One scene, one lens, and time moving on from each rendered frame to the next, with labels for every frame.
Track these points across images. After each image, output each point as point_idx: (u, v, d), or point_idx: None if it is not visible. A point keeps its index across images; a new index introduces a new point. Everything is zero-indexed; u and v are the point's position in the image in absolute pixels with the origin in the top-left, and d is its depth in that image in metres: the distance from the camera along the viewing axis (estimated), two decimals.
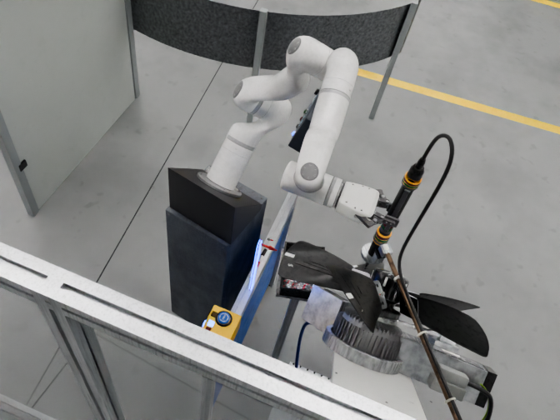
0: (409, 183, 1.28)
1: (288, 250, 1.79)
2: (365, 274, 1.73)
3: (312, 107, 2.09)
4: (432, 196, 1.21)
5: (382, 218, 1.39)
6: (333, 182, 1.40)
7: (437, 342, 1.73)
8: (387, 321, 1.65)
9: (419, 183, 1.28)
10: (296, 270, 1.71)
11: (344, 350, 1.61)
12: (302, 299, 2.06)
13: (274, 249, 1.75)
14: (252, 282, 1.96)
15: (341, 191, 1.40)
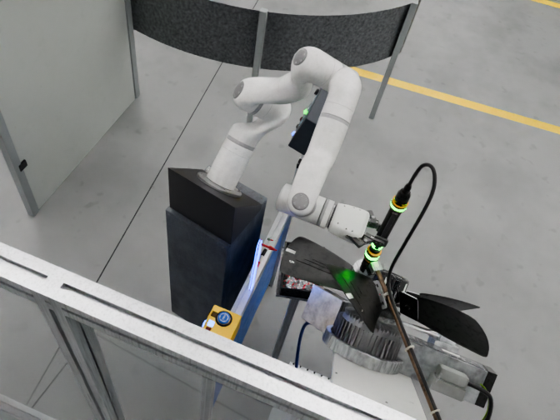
0: (397, 207, 1.36)
1: (289, 246, 1.77)
2: None
3: (312, 107, 2.09)
4: (417, 220, 1.28)
5: (372, 238, 1.47)
6: (326, 205, 1.48)
7: (437, 342, 1.73)
8: (387, 321, 1.65)
9: (406, 207, 1.36)
10: (297, 267, 1.70)
11: (344, 350, 1.61)
12: (302, 299, 2.06)
13: (274, 249, 1.75)
14: (252, 282, 1.96)
15: (332, 212, 1.47)
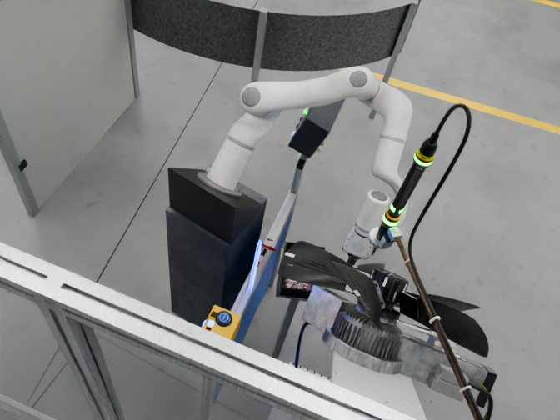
0: (422, 160, 1.21)
1: (360, 264, 2.05)
2: None
3: (312, 107, 2.09)
4: (447, 172, 1.14)
5: None
6: None
7: (437, 342, 1.73)
8: (362, 310, 1.67)
9: (432, 160, 1.21)
10: None
11: (344, 350, 1.61)
12: (302, 299, 2.06)
13: (274, 249, 1.75)
14: (252, 282, 1.96)
15: None
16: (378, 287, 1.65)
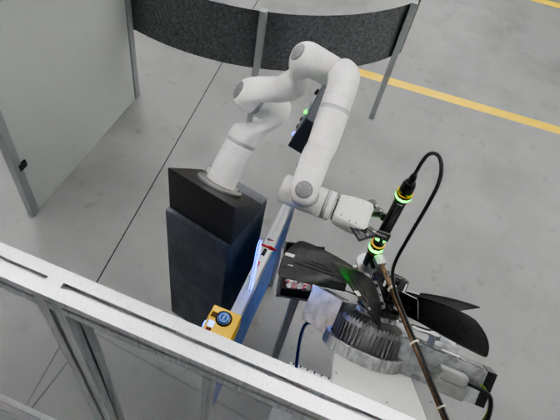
0: (402, 197, 1.33)
1: None
2: None
3: (312, 107, 2.09)
4: (423, 211, 1.25)
5: (374, 233, 1.43)
6: (328, 196, 1.45)
7: (437, 342, 1.73)
8: (362, 310, 1.67)
9: (411, 197, 1.33)
10: None
11: (344, 350, 1.61)
12: (302, 299, 2.06)
13: (274, 249, 1.75)
14: (252, 282, 1.96)
15: (336, 204, 1.44)
16: (378, 287, 1.65)
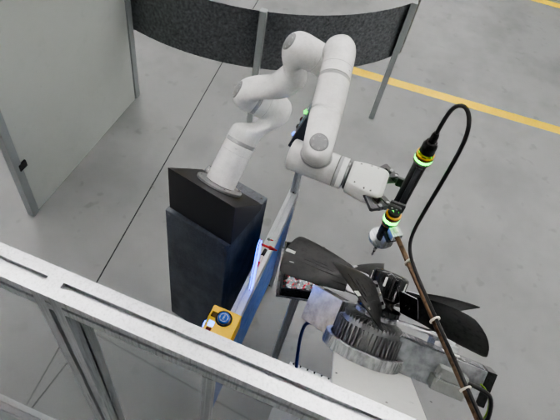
0: (422, 160, 1.21)
1: (359, 264, 2.05)
2: None
3: (312, 107, 2.09)
4: (447, 172, 1.14)
5: (387, 203, 1.31)
6: (341, 162, 1.33)
7: (437, 342, 1.73)
8: (362, 310, 1.67)
9: (432, 160, 1.21)
10: None
11: (344, 350, 1.61)
12: (302, 299, 2.06)
13: (274, 249, 1.75)
14: (252, 282, 1.96)
15: (349, 170, 1.33)
16: (378, 287, 1.65)
